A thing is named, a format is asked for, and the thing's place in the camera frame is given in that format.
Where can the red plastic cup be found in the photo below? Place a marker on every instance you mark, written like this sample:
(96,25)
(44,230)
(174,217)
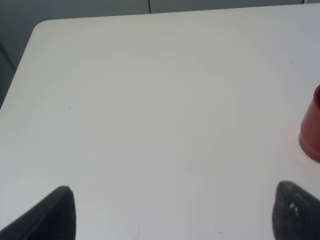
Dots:
(309,136)

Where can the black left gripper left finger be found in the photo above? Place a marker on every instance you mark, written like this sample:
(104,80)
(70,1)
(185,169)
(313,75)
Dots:
(53,218)

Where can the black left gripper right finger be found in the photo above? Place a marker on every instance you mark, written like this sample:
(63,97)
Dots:
(295,213)

